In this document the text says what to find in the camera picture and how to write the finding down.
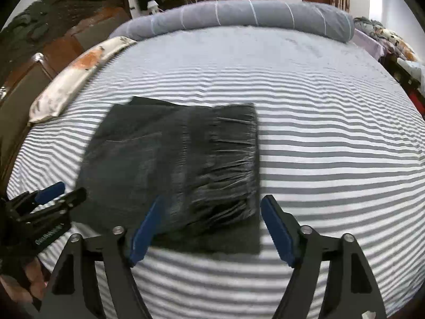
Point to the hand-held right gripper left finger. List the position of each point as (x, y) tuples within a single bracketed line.
[(146, 229)]

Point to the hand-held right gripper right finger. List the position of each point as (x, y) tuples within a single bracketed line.
[(278, 231)]

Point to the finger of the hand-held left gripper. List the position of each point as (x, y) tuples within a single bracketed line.
[(49, 192), (71, 199)]

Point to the dark grey pants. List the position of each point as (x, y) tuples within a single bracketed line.
[(172, 166)]

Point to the person's left hand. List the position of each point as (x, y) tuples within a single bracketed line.
[(31, 275)]

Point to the grey white striped bed sheet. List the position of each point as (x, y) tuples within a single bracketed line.
[(315, 139)]

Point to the floral pillow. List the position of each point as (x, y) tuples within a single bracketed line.
[(76, 69)]

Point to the brown wooden headboard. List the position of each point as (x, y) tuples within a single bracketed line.
[(40, 50)]

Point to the purple bed cloth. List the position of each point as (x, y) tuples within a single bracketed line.
[(368, 41)]

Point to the grey rolled duvet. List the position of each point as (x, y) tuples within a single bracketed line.
[(249, 16)]

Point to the floral clothes pile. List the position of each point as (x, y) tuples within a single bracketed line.
[(388, 36)]

